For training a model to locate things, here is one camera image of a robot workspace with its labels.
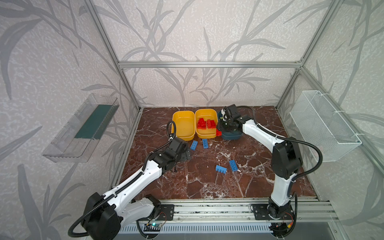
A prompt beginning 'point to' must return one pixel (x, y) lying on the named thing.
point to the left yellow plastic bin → (185, 122)
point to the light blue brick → (220, 169)
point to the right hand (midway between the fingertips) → (217, 121)
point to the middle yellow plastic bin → (206, 114)
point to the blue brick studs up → (194, 145)
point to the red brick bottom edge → (208, 124)
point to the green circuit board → (152, 227)
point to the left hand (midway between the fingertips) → (184, 148)
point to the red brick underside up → (203, 125)
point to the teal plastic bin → (228, 135)
